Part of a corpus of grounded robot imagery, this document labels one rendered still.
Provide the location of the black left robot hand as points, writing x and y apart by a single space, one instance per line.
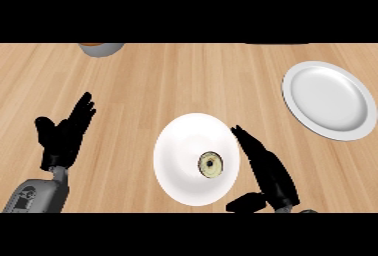
66 136

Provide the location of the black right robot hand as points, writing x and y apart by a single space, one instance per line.
267 168

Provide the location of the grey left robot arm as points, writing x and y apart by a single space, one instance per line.
41 195

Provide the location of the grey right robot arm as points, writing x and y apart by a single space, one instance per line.
295 210

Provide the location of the white rimmed plate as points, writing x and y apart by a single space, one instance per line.
328 100

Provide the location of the grey bowl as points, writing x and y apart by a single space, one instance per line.
100 49

